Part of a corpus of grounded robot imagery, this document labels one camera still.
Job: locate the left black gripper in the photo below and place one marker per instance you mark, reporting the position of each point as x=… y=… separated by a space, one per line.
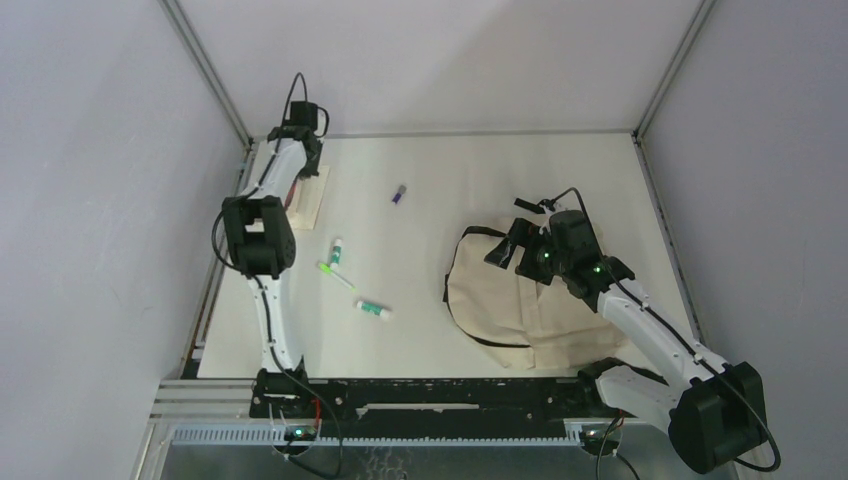
x=311 y=170

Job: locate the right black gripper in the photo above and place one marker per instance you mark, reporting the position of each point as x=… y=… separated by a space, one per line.
x=526 y=235

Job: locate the beige canvas backpack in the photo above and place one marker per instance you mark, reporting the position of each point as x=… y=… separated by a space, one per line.
x=519 y=323

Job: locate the Jane Eyre paperback book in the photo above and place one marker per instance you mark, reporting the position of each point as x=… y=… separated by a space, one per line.
x=305 y=198

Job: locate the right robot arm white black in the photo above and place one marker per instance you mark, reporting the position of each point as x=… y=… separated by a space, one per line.
x=713 y=412

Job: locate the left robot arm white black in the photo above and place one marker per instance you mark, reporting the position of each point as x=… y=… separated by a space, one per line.
x=259 y=226

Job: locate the purple grey USB stick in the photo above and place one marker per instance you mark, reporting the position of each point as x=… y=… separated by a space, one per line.
x=399 y=194

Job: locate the green white glue stick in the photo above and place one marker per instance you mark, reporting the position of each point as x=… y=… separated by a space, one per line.
x=374 y=309

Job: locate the green pen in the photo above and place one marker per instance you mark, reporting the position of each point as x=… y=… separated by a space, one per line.
x=326 y=269

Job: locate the black mounting base rail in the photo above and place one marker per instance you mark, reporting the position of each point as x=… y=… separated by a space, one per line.
x=416 y=407

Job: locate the white slotted cable duct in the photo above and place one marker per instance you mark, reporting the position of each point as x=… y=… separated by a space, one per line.
x=267 y=435

